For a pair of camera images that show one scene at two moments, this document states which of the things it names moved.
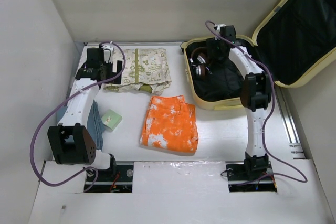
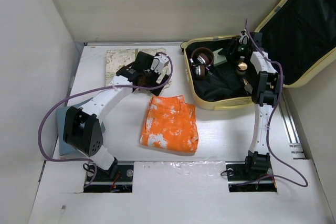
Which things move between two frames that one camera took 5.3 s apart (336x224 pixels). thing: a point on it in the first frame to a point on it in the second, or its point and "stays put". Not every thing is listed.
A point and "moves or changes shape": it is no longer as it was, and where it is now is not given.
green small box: (111, 119) moves or changes shape
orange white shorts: (170, 124) stays put
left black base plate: (107, 181) stays put
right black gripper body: (216, 44) to (238, 50)
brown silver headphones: (198, 59) stays put
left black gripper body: (108, 68) to (151, 77)
